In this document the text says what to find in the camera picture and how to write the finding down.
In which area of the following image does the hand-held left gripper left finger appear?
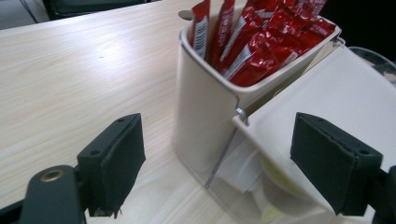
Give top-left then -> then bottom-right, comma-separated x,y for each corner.
77,112 -> 147,219

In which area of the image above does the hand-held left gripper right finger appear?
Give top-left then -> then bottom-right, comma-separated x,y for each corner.
290,111 -> 384,217

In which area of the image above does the white storage box with lid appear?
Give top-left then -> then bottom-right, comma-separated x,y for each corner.
172,5 -> 396,224

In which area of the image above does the bunch of red sachets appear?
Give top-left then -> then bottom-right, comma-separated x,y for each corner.
189,0 -> 338,88

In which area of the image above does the grey table cable grommet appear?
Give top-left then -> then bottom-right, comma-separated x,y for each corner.
177,9 -> 194,21

